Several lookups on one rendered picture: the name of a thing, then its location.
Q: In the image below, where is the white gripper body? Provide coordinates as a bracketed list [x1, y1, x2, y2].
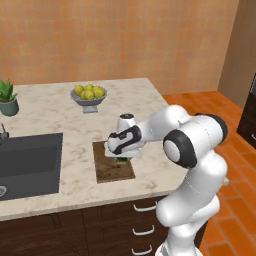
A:
[104, 145, 143, 160]

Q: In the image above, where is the brown wooden cutting board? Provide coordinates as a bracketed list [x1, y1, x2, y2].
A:
[92, 140, 137, 184]

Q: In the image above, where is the dark brown drawer front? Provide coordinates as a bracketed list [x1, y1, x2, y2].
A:
[129, 196, 168, 225]
[130, 241, 170, 256]
[129, 222, 172, 244]

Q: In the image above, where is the grey fruit bowl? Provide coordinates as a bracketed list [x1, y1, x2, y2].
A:
[69, 87, 108, 114]

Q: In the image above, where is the dark brown cupboard door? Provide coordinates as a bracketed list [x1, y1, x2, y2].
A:
[82, 201, 133, 256]
[0, 209, 84, 256]

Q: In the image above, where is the dark grey sink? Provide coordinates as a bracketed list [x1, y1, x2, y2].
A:
[0, 132, 64, 202]

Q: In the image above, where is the dark cabinet run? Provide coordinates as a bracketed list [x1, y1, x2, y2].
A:
[236, 73, 256, 150]

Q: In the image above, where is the grey tap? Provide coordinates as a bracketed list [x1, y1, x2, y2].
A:
[0, 122, 10, 140]

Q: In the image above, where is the green plant in teal pot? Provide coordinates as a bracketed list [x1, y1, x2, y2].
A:
[0, 78, 20, 117]

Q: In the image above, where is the white drawer handle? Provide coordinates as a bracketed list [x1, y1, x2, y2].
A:
[131, 245, 154, 256]
[132, 202, 158, 213]
[131, 225, 156, 237]

